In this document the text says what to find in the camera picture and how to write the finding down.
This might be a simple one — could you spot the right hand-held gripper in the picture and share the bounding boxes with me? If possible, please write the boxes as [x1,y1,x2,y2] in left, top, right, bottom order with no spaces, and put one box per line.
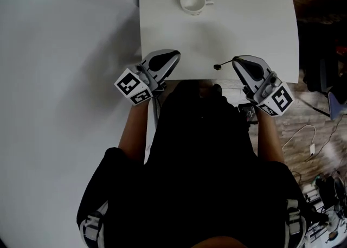
[232,55,295,117]

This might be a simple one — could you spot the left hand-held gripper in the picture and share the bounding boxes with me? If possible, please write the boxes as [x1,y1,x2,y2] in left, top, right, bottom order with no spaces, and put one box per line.
[114,48,182,106]

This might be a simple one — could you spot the white cup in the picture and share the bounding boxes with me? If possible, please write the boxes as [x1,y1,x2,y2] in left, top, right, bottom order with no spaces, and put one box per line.
[179,0,215,16]

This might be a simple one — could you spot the person's right forearm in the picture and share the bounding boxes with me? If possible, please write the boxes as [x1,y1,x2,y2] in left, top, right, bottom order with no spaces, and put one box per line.
[256,108,285,165]

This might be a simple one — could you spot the person's left forearm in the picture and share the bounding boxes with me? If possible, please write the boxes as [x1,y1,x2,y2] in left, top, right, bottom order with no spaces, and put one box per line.
[118,103,150,165]

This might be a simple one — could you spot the black waist device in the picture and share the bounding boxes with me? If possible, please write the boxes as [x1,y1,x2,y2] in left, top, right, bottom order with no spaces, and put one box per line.
[237,103,260,125]

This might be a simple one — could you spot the blue chair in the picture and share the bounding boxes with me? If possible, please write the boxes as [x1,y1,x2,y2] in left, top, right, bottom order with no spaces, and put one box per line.
[300,56,347,122]

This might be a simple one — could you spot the white table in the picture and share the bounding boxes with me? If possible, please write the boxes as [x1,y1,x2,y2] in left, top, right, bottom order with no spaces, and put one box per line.
[138,0,300,84]

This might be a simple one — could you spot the person's black clothing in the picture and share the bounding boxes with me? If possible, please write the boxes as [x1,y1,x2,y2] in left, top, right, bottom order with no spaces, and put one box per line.
[76,80,307,248]

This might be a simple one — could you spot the white cable with adapter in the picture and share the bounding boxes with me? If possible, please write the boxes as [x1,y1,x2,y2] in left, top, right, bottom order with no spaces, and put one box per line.
[281,124,317,162]

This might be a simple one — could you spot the grey right shoulder strap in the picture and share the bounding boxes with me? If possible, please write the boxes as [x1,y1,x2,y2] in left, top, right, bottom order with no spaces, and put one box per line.
[286,199,307,248]

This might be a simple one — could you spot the grey shoulder strap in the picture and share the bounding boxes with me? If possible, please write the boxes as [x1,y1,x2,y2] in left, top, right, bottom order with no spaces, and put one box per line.
[286,199,307,248]
[78,202,109,248]

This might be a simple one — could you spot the grey left shoulder strap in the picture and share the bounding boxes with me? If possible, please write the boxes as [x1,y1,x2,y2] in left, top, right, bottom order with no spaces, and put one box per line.
[78,202,109,248]

